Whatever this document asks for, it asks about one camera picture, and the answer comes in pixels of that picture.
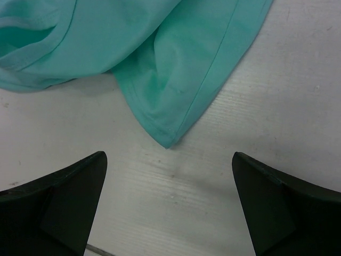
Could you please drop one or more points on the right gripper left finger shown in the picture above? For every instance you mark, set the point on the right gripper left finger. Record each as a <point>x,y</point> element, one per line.
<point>53,215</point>

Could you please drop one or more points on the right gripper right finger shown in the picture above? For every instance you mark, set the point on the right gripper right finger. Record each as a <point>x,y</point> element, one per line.
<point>286,215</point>

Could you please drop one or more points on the mint green t-shirt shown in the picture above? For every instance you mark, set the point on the mint green t-shirt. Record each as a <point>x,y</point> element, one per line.
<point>170,58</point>

